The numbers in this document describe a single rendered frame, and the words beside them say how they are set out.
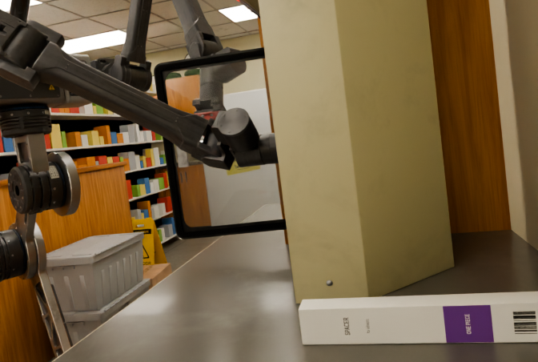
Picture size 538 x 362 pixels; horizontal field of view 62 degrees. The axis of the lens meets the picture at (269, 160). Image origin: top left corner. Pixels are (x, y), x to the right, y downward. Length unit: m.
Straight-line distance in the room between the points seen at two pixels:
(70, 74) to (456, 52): 0.76
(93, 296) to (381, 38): 2.43
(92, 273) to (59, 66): 2.05
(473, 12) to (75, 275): 2.45
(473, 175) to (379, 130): 0.40
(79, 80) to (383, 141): 0.53
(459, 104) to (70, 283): 2.41
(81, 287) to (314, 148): 2.36
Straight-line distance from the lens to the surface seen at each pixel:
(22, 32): 0.91
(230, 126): 0.77
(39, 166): 1.47
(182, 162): 1.01
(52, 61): 0.88
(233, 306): 0.75
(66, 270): 2.91
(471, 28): 1.06
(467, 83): 1.05
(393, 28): 0.75
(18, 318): 3.09
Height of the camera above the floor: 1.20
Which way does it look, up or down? 3 degrees down
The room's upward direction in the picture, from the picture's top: 7 degrees counter-clockwise
